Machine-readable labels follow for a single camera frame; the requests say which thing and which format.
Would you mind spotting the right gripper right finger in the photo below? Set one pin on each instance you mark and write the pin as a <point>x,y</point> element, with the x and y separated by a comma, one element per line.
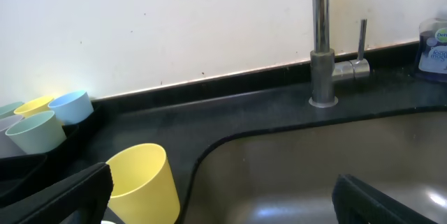
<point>366,204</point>

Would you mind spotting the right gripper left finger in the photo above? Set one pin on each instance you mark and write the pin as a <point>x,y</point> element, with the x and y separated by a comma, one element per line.
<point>73,196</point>

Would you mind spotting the black tray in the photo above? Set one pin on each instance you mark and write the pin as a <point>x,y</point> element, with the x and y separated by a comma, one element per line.
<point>42,168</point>

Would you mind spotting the white cup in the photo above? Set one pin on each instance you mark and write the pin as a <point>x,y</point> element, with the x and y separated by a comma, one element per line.
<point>108,222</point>

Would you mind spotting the green cup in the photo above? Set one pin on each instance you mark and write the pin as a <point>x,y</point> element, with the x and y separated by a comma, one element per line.
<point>7,109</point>
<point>36,133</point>

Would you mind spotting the yellow cup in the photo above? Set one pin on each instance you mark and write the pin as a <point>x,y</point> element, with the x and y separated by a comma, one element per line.
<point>146,185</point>
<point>33,106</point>

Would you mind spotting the steel sink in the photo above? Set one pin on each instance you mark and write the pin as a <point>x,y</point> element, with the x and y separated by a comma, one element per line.
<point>297,175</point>

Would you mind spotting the grey cup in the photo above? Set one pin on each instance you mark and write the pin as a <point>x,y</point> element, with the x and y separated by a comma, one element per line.
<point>7,140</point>

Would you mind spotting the blue cup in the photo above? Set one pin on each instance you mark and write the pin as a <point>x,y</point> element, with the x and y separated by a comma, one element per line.
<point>73,107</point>

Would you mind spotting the steel tap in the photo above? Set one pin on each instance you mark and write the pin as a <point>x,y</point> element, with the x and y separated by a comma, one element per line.
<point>323,67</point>

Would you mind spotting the blue soap bottle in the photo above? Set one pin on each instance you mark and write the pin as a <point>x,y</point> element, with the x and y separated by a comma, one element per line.
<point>433,51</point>

